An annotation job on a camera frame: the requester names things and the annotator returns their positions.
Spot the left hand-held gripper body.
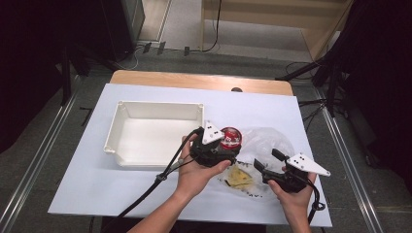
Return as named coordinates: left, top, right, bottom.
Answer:
left=189, top=119, right=239, bottom=168

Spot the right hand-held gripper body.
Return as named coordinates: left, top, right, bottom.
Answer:
left=261, top=152, right=331, bottom=194

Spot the red round can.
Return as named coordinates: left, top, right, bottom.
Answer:
left=219, top=126, right=243, bottom=150

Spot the clear smiley plastic bag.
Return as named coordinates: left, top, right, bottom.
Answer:
left=217, top=126, right=296, bottom=199

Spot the white plastic bin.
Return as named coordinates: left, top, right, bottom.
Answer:
left=103, top=100, right=206, bottom=169

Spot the person's left hand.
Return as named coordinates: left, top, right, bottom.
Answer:
left=174, top=133, right=232, bottom=200

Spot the person's right hand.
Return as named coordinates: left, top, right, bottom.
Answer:
left=266, top=171, right=318, bottom=216

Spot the wooden table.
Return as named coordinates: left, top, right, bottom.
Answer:
left=109, top=69, right=294, bottom=97

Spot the black tripod stand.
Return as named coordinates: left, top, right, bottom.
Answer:
left=275, top=54, right=344, bottom=117

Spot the white table board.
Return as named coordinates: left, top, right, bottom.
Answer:
left=48, top=83, right=333, bottom=228

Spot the dark curtain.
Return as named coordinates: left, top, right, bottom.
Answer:
left=0, top=0, right=108, bottom=154
left=336, top=0, right=412, bottom=195

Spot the light wooden shelf unit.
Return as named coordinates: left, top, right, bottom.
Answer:
left=199, top=0, right=355, bottom=62

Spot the black cabinet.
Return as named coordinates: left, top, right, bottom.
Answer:
left=100, top=0, right=146, bottom=62

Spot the black upright stand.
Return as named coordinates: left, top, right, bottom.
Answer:
left=60, top=48, right=73, bottom=106

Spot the right hand-held gripper cable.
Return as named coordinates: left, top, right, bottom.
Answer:
left=288, top=171, right=326, bottom=225

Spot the hand-held gripper cable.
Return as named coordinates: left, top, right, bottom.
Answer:
left=102, top=126, right=205, bottom=233
left=288, top=171, right=326, bottom=225

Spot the aluminium floor rail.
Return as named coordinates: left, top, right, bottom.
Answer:
left=0, top=93, right=79, bottom=233
left=315, top=86, right=385, bottom=233

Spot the black floor cable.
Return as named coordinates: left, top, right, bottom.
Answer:
left=297, top=98, right=328, bottom=124

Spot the left hand-held gripper cable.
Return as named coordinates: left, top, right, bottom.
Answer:
left=102, top=126, right=205, bottom=233

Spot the black hanging cable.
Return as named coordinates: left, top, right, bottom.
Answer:
left=193, top=0, right=223, bottom=53

